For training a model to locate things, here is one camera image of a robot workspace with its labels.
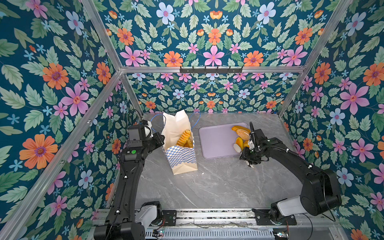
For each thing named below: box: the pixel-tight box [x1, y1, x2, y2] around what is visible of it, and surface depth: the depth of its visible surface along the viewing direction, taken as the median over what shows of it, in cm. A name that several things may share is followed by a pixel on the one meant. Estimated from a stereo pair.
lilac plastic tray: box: [198, 122, 250, 160], surface depth 104 cm
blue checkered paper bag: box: [161, 109, 198, 175], surface depth 84 cm
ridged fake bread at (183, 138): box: [176, 129, 191, 147], surface depth 98 cm
